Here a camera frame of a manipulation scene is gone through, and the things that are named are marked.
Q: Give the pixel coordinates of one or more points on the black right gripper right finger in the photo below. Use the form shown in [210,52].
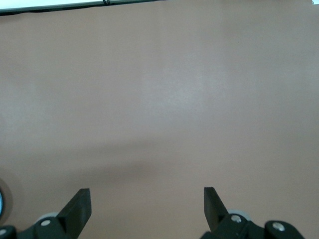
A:
[214,211]

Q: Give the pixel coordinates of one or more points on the blue round plate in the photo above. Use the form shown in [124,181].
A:
[1,203]

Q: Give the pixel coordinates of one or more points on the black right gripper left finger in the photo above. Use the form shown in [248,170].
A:
[74,214]

